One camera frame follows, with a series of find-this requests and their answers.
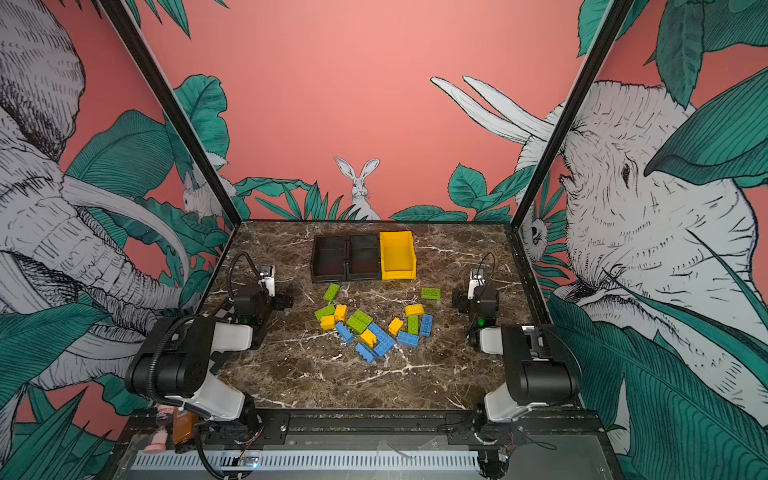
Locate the yellow lego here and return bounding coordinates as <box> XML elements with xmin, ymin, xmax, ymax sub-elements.
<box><xmin>388</xmin><ymin>318</ymin><xmax>404</xmax><ymax>336</ymax></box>
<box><xmin>360</xmin><ymin>329</ymin><xmax>378</xmax><ymax>349</ymax></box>
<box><xmin>334</xmin><ymin>304</ymin><xmax>348</xmax><ymax>322</ymax></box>
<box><xmin>320</xmin><ymin>315</ymin><xmax>336</xmax><ymax>331</ymax></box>
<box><xmin>405</xmin><ymin>304</ymin><xmax>425</xmax><ymax>316</ymax></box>

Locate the blue lego bottom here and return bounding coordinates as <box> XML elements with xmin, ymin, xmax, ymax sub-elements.
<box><xmin>355</xmin><ymin>343</ymin><xmax>376</xmax><ymax>363</ymax></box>

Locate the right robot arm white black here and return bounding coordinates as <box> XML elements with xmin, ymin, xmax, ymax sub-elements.
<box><xmin>451</xmin><ymin>282</ymin><xmax>581</xmax><ymax>423</ymax></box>

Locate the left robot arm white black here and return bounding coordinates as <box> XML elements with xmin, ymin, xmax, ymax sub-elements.
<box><xmin>124</xmin><ymin>285</ymin><xmax>294</xmax><ymax>429</ymax></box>

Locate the green lego left small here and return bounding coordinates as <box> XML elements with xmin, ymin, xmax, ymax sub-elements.
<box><xmin>314</xmin><ymin>304</ymin><xmax>336</xmax><ymax>321</ymax></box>

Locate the yellow lego beside green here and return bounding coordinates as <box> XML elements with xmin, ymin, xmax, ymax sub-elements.
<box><xmin>334</xmin><ymin>304</ymin><xmax>348</xmax><ymax>322</ymax></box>

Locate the left black bin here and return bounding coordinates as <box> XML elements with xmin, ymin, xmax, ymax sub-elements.
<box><xmin>310</xmin><ymin>235</ymin><xmax>348</xmax><ymax>283</ymax></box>

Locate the black bin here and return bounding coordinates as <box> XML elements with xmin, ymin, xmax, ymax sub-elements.
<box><xmin>310</xmin><ymin>235</ymin><xmax>348</xmax><ymax>283</ymax></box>
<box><xmin>347</xmin><ymin>233</ymin><xmax>381</xmax><ymax>281</ymax></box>

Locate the yellow bin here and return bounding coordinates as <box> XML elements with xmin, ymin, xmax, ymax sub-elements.
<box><xmin>379</xmin><ymin>231</ymin><xmax>417</xmax><ymax>281</ymax></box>

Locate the large green lego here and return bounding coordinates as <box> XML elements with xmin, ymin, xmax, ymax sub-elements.
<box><xmin>347</xmin><ymin>310</ymin><xmax>373</xmax><ymax>334</ymax></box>

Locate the large blue lego centre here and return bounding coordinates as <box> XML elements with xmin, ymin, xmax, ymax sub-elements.
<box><xmin>368</xmin><ymin>323</ymin><xmax>395</xmax><ymax>357</ymax></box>

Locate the middle black bin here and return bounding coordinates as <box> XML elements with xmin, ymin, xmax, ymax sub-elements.
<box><xmin>347</xmin><ymin>233</ymin><xmax>381</xmax><ymax>281</ymax></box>

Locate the orange brown box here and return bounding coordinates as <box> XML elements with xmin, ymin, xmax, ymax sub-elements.
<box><xmin>172</xmin><ymin>410</ymin><xmax>198</xmax><ymax>444</ymax></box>

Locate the pink hourglass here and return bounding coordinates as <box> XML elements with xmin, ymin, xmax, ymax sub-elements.
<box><xmin>143</xmin><ymin>405</ymin><xmax>176</xmax><ymax>454</ymax></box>

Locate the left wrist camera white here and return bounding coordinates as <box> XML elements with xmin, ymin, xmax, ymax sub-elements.
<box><xmin>259</xmin><ymin>265</ymin><xmax>276</xmax><ymax>297</ymax></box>

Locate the white slotted cable duct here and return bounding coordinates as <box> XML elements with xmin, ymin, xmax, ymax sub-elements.
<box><xmin>128</xmin><ymin>449</ymin><xmax>484</xmax><ymax>473</ymax></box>

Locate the black front rail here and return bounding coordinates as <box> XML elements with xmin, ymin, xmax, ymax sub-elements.
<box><xmin>119</xmin><ymin>409</ymin><xmax>607</xmax><ymax>448</ymax></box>

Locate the left black frame post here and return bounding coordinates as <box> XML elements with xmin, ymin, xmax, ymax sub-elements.
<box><xmin>98</xmin><ymin>0</ymin><xmax>242</xmax><ymax>228</ymax></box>

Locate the black frame post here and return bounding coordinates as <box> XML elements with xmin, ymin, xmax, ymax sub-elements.
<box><xmin>511</xmin><ymin>0</ymin><xmax>637</xmax><ymax>229</ymax></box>
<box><xmin>98</xmin><ymin>0</ymin><xmax>242</xmax><ymax>228</ymax></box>

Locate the right black frame post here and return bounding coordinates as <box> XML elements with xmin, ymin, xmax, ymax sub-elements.
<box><xmin>511</xmin><ymin>0</ymin><xmax>637</xmax><ymax>229</ymax></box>

